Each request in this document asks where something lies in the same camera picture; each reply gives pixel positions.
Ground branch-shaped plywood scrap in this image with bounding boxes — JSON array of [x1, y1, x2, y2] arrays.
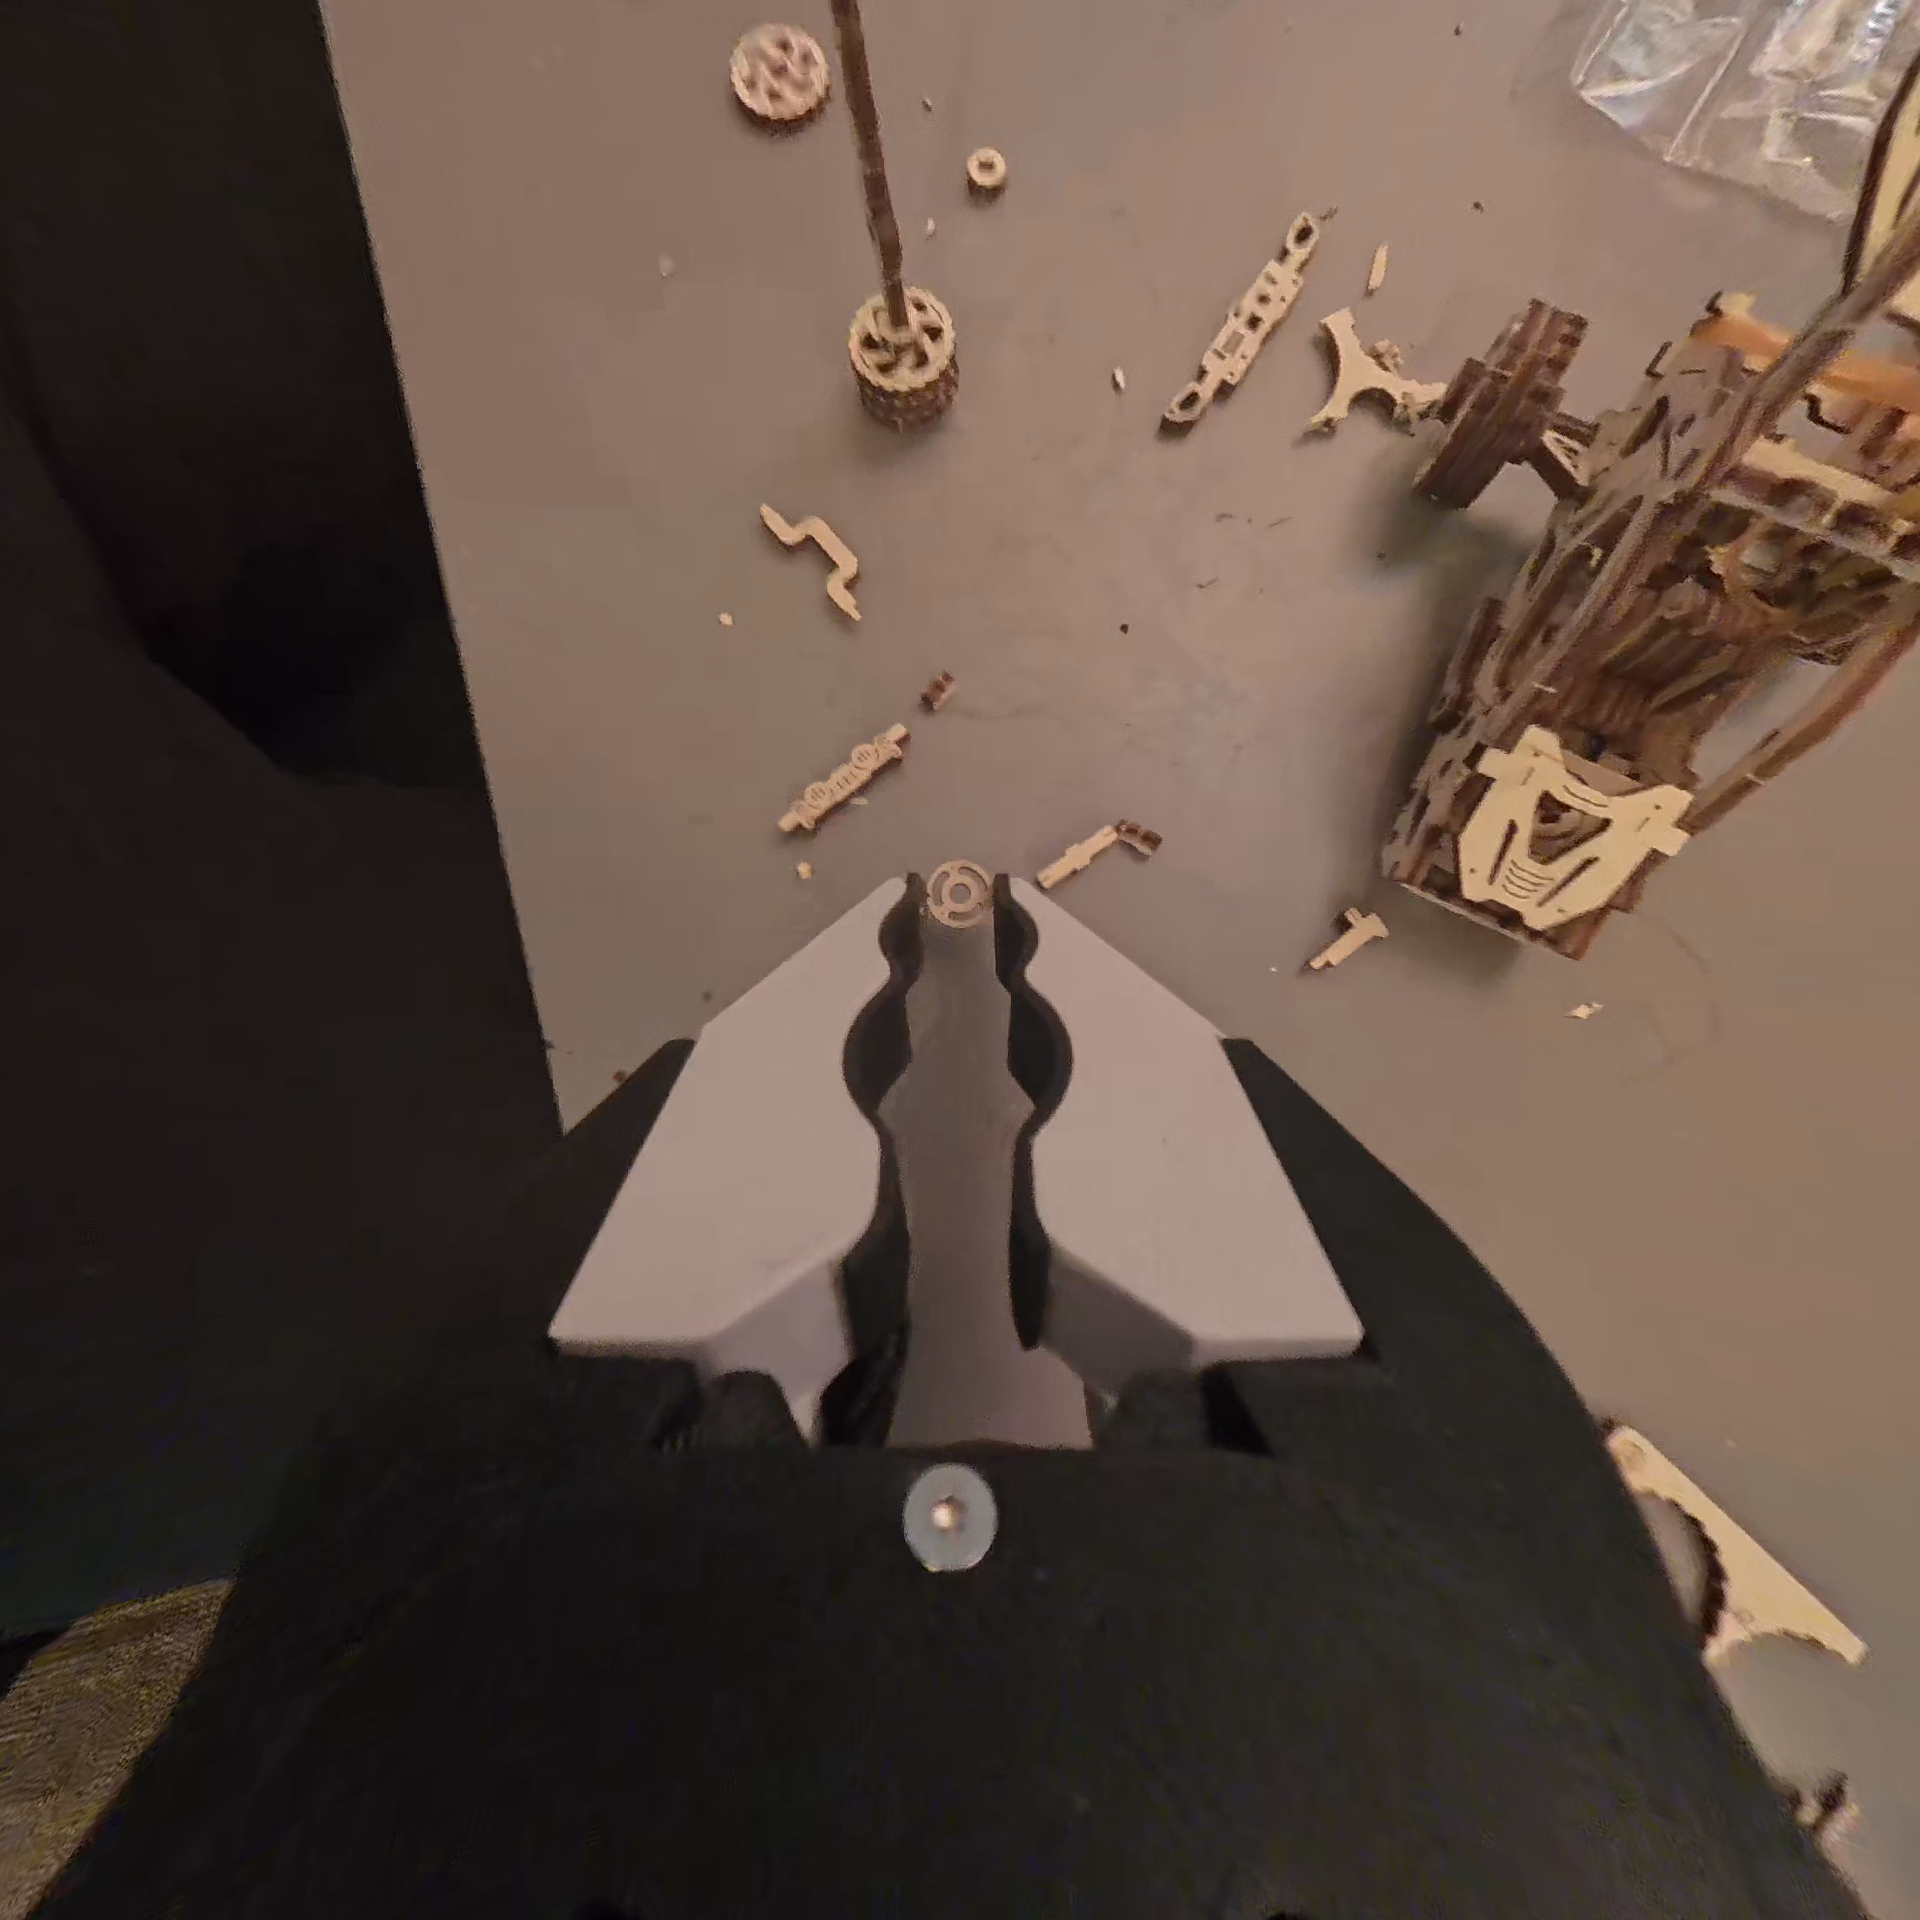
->
[[1302, 307, 1450, 441]]

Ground wooden peg part dark tip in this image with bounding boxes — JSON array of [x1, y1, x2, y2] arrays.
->
[[1035, 815, 1165, 891]]

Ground wooden model buggy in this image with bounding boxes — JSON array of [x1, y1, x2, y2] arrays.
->
[[1381, 60, 1920, 963]]

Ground person's black-clothed body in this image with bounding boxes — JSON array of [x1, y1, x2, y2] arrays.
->
[[0, 0, 565, 1653]]

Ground zigzag wooden part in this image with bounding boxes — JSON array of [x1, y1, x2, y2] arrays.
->
[[756, 503, 866, 623]]

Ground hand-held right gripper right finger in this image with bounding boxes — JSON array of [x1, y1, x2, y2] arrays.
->
[[989, 877, 1366, 1392]]

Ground clear plastic bag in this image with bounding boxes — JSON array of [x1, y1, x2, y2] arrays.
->
[[1567, 0, 1920, 224]]

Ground slotted wooden link bar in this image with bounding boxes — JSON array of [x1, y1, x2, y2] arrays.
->
[[1159, 209, 1328, 441]]

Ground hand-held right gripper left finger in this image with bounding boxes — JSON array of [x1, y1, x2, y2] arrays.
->
[[547, 872, 920, 1445]]

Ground wooden chain-pattern strip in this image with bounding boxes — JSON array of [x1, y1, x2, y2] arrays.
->
[[775, 721, 911, 837]]

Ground wooden wheel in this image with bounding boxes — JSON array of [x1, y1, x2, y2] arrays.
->
[[830, 0, 962, 437]]

